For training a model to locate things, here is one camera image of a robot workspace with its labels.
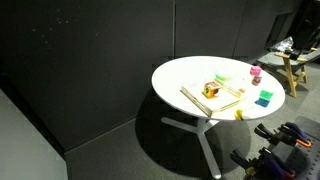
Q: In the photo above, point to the shallow wooden box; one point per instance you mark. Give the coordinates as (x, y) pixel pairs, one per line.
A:
(216, 104)

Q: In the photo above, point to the yellow toy banana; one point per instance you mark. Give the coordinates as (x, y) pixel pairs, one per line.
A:
(238, 114)

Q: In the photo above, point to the maroon round toy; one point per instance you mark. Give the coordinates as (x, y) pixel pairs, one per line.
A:
(256, 80)

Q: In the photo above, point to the green plastic bowl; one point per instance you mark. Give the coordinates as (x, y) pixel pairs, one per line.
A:
(224, 78)

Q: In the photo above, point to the magenta cube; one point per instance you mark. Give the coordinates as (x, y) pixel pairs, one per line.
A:
(255, 70)

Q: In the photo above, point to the blue block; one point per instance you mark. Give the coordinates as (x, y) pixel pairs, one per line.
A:
(262, 102)

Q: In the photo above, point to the green cube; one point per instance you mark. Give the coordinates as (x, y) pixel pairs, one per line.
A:
(266, 94)

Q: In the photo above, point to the black spring clamp orange tips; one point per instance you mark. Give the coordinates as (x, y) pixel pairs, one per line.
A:
(266, 165)
(293, 135)

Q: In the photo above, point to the wooden-legged grey chair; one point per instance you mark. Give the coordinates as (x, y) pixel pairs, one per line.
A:
(289, 68)

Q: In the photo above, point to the clear plastic bag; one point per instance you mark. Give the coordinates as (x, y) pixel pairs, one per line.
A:
(283, 44)

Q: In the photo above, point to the grey platform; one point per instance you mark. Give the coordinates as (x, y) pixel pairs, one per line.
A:
(23, 146)

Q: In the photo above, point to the black perforated board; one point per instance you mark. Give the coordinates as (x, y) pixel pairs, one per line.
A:
(310, 160)

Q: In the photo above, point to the white table pedestal base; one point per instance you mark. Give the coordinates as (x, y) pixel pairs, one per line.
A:
(204, 140)

